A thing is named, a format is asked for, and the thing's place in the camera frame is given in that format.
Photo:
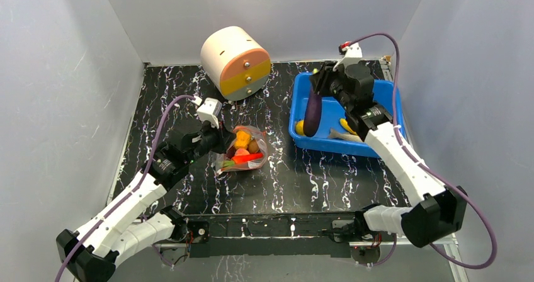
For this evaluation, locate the yellow toy banana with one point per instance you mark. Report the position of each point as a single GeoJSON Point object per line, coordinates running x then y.
{"type": "Point", "coordinates": [346, 127]}

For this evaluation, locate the purple toy eggplant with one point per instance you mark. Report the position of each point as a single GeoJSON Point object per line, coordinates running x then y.
{"type": "Point", "coordinates": [313, 114]}

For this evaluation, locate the cylindrical wooden drawer box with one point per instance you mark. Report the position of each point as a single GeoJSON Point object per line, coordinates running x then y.
{"type": "Point", "coordinates": [236, 63]}

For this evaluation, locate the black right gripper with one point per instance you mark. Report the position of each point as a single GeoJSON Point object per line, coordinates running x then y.
{"type": "Point", "coordinates": [327, 78]}

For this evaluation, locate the grey toy fish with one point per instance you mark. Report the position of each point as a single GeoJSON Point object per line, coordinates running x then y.
{"type": "Point", "coordinates": [334, 134]}

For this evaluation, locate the orange toy lemon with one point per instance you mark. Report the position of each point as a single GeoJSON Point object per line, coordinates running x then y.
{"type": "Point", "coordinates": [243, 140]}

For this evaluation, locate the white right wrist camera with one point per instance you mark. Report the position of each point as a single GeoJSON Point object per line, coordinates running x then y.
{"type": "Point", "coordinates": [351, 54]}

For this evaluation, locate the white toy onion half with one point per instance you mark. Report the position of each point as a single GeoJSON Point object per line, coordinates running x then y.
{"type": "Point", "coordinates": [253, 147]}

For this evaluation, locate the clear orange-zip bag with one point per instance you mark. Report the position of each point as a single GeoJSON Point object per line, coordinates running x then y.
{"type": "Point", "coordinates": [258, 135]}

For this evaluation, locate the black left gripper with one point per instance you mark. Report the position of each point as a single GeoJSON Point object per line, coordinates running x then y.
{"type": "Point", "coordinates": [225, 140]}

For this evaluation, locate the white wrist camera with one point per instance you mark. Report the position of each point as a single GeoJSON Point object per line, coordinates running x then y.
{"type": "Point", "coordinates": [351, 54]}
{"type": "Point", "coordinates": [208, 110]}

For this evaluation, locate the yellow toy pear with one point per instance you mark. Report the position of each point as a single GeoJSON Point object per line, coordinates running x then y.
{"type": "Point", "coordinates": [299, 128]}

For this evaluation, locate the blue plastic bin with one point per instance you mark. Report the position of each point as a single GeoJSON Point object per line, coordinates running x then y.
{"type": "Point", "coordinates": [331, 113]}

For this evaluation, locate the orange-red toy peach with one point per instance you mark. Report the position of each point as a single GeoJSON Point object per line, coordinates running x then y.
{"type": "Point", "coordinates": [241, 152]}

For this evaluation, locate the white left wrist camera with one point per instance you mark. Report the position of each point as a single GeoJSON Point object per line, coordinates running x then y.
{"type": "Point", "coordinates": [208, 110]}

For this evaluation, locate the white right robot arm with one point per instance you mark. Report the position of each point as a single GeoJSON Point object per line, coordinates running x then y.
{"type": "Point", "coordinates": [435, 210]}

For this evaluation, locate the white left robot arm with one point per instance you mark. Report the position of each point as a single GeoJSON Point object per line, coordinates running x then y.
{"type": "Point", "coordinates": [93, 251]}

